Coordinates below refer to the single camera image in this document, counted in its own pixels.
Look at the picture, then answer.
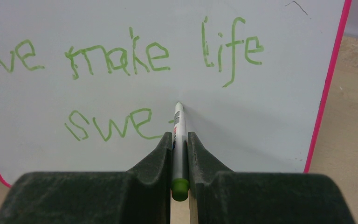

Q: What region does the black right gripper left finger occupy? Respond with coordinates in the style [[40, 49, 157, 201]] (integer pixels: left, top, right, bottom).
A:
[[0, 132, 172, 224]]

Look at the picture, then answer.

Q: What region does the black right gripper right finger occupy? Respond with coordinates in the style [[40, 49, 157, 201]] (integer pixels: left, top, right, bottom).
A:
[[187, 132, 355, 224]]

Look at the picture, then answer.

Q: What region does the pink-framed whiteboard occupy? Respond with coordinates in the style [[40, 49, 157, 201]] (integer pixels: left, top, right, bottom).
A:
[[0, 0, 351, 184]]

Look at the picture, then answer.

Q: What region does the green whiteboard marker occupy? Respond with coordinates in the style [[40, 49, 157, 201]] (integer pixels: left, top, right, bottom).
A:
[[171, 102, 190, 202]]

